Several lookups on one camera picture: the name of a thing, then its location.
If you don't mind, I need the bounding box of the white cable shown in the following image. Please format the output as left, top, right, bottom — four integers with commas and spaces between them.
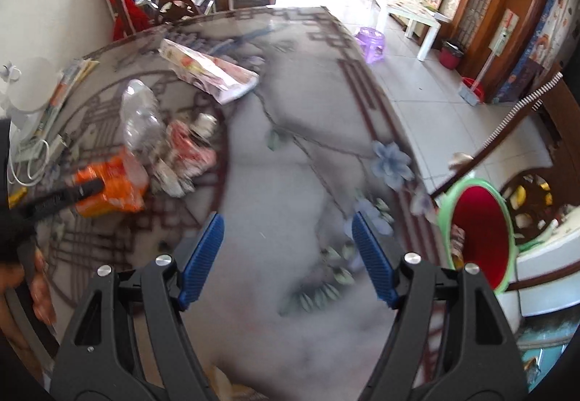
9, 140, 51, 186

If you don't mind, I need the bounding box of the floral glass-topped dining table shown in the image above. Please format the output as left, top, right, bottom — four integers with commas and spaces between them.
0, 6, 454, 401

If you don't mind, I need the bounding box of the purple plastic stool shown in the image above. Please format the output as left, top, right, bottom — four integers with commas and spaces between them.
354, 26, 387, 65

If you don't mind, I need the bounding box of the orange snack packet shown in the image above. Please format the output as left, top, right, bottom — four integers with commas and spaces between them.
72, 154, 148, 218

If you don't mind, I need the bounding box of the clear plastic bottle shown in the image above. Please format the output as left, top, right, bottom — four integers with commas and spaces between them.
120, 79, 164, 157

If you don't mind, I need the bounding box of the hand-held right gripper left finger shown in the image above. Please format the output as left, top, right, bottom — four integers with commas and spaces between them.
50, 211, 226, 401

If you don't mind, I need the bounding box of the white washing machine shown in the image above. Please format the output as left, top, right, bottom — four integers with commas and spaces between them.
517, 229, 580, 318

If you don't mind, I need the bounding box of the small red waste bin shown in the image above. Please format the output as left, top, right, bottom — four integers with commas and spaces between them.
439, 40, 465, 70

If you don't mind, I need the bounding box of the white bead string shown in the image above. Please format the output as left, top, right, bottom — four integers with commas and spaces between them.
484, 74, 563, 148

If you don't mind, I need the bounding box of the green rimmed red trash bin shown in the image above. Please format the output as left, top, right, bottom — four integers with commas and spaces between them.
437, 178, 517, 293

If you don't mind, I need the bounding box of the pink printed packet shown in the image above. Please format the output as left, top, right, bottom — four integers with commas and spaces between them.
448, 224, 467, 270

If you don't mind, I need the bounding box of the carved dark wooden chair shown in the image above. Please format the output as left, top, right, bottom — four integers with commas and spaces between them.
428, 70, 580, 293

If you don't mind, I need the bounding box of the white coffee table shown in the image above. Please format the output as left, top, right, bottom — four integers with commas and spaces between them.
369, 0, 442, 62

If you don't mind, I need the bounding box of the crumpled red white packet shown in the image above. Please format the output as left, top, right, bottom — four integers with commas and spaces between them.
152, 113, 223, 198

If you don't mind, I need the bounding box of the pink white printed wrapper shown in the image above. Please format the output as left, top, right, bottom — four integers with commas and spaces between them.
158, 38, 260, 105

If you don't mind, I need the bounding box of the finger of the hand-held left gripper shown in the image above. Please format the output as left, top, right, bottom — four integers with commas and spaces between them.
13, 179, 105, 226

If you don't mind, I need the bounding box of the colourful printed curtain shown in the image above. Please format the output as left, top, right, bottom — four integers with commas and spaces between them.
492, 0, 572, 105

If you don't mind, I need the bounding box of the person's left hand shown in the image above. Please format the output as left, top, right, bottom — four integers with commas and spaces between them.
0, 249, 57, 354

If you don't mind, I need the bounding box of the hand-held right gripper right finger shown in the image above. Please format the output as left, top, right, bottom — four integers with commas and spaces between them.
351, 211, 529, 401

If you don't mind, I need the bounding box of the red dustpan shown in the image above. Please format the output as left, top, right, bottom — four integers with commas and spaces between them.
460, 77, 485, 105

